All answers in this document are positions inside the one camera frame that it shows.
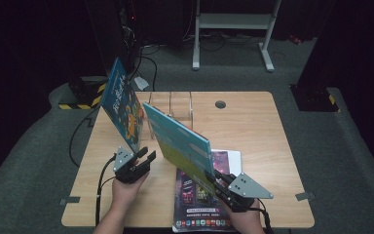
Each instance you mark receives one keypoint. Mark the white book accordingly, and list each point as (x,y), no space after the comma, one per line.
(236,161)

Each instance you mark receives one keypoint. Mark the person's left hand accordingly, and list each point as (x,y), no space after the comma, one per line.
(126,195)

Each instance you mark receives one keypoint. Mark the dark computer tower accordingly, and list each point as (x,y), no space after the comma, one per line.
(126,32)

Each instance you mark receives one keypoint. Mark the dark blue picture book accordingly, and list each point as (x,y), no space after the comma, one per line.
(123,104)

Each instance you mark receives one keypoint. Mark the white paper scrap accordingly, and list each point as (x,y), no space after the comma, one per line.
(142,84)

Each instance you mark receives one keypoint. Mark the white metal stand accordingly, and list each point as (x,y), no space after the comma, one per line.
(233,21)

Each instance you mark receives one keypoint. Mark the small red object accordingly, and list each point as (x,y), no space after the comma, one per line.
(295,39)

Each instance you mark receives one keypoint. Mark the dark glossy magazine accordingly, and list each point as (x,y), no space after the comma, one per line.
(191,201)

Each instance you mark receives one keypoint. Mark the light blue picture book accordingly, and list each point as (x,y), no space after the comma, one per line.
(178,143)

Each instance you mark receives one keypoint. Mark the black stand base yellow mark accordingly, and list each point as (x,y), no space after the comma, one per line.
(315,100)

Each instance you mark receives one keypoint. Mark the grey tape piece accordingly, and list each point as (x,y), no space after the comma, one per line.
(305,196)
(70,201)

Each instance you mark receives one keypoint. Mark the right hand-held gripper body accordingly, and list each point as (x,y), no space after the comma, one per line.
(246,188)

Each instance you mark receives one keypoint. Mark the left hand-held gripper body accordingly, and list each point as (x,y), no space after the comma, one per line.
(126,169)

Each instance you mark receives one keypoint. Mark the black yellow striped stand base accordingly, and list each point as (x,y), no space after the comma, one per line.
(84,94)

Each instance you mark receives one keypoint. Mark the clear acrylic book rack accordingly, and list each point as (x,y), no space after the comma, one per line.
(180,107)

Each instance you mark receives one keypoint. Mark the person's right hand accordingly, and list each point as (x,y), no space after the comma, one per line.
(243,222)

